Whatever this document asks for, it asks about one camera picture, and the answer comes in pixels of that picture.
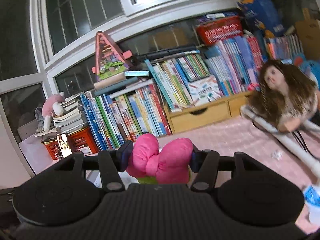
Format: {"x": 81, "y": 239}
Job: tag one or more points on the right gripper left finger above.
{"x": 111, "y": 162}

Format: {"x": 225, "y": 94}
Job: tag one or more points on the blue plush toy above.
{"x": 309, "y": 67}

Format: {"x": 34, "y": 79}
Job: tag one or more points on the blue tissue packet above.
{"x": 311, "y": 196}

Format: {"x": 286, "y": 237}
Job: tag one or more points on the smartphone on stand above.
{"x": 64, "y": 145}

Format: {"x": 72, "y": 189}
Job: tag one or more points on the pink tablecloth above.
{"x": 240, "y": 135}

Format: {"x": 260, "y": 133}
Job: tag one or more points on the wooden drawer organizer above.
{"x": 207, "y": 114}

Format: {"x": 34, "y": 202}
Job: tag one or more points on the white pvc pipe frame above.
{"x": 311, "y": 162}

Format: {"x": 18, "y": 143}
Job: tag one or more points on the white boxed card set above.
{"x": 204, "y": 90}

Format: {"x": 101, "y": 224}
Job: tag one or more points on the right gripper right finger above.
{"x": 204, "y": 163}

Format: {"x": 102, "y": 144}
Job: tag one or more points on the triangular toy house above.
{"x": 109, "y": 58}

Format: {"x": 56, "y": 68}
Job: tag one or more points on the pink bow plush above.
{"x": 168, "y": 165}

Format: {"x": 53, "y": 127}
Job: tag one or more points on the blue cardboard box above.
{"x": 262, "y": 14}

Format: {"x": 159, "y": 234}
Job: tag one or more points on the stack of paper books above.
{"x": 72, "y": 120}

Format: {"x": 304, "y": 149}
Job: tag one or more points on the row of children books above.
{"x": 115, "y": 117}

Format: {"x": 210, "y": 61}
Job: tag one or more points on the brown haired doll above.
{"x": 286, "y": 96}

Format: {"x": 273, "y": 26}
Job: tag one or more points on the red basket on books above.
{"x": 224, "y": 28}

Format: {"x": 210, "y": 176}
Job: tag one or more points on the pink plush rabbit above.
{"x": 52, "y": 108}

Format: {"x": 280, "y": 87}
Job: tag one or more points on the red plastic crate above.
{"x": 82, "y": 141}

